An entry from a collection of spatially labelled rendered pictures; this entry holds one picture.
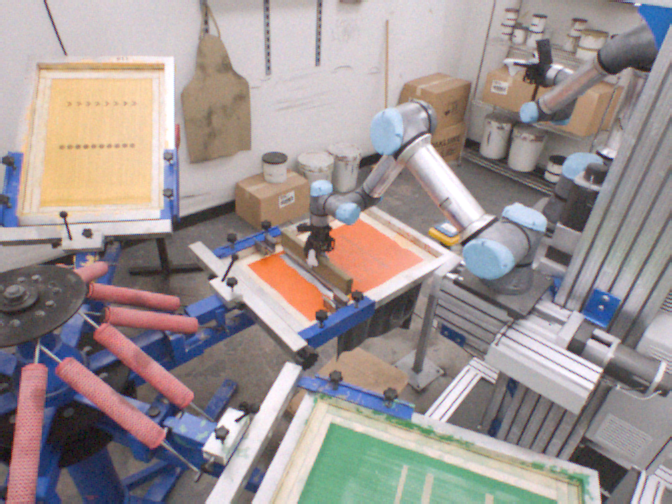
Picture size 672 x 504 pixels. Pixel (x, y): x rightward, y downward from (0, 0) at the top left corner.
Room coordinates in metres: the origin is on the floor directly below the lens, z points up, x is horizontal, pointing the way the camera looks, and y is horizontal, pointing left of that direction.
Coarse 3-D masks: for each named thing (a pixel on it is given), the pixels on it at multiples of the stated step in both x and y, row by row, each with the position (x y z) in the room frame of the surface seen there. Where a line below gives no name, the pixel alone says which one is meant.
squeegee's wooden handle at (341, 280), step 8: (280, 232) 1.63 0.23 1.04; (288, 232) 1.61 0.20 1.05; (288, 240) 1.59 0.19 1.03; (296, 240) 1.56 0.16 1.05; (288, 248) 1.59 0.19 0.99; (296, 248) 1.55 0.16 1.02; (304, 256) 1.51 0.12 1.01; (320, 264) 1.44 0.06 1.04; (328, 264) 1.42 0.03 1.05; (320, 272) 1.44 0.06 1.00; (328, 272) 1.40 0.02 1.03; (336, 272) 1.38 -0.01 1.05; (344, 272) 1.38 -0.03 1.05; (328, 280) 1.40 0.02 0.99; (336, 280) 1.37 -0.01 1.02; (344, 280) 1.34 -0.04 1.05; (352, 280) 1.35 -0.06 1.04; (344, 288) 1.34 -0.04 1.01
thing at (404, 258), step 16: (384, 256) 1.63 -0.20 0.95; (400, 256) 1.64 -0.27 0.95; (416, 256) 1.65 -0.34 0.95; (384, 272) 1.52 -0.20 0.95; (288, 288) 1.38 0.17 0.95; (304, 288) 1.39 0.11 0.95; (352, 288) 1.41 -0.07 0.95; (368, 288) 1.42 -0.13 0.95; (304, 304) 1.30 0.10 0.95; (320, 304) 1.31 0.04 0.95
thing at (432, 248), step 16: (384, 224) 1.87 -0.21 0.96; (400, 224) 1.83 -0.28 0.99; (416, 240) 1.73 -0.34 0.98; (240, 256) 1.55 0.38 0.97; (448, 256) 1.61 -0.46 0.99; (240, 272) 1.41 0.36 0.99; (416, 272) 1.49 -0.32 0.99; (432, 272) 1.52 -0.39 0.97; (256, 288) 1.33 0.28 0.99; (384, 288) 1.38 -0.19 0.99; (400, 288) 1.39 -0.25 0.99; (272, 304) 1.25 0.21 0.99; (288, 320) 1.17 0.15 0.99
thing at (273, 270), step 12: (336, 228) 1.82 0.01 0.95; (348, 228) 1.83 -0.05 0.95; (360, 228) 1.84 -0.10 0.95; (372, 228) 1.84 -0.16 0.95; (372, 240) 1.74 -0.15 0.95; (384, 240) 1.75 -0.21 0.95; (252, 264) 1.52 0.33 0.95; (264, 264) 1.52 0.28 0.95; (276, 264) 1.53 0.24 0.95; (264, 276) 1.45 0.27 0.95; (276, 276) 1.45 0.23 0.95; (288, 276) 1.46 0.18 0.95; (300, 276) 1.46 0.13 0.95; (276, 288) 1.38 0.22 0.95
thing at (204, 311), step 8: (216, 296) 1.21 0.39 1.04; (192, 304) 1.17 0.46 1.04; (200, 304) 1.17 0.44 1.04; (208, 304) 1.17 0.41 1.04; (216, 304) 1.17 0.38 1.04; (224, 304) 1.18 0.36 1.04; (192, 312) 1.13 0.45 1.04; (200, 312) 1.13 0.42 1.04; (208, 312) 1.14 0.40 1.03; (224, 312) 1.18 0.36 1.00; (200, 320) 1.12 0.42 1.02; (208, 320) 1.14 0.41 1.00
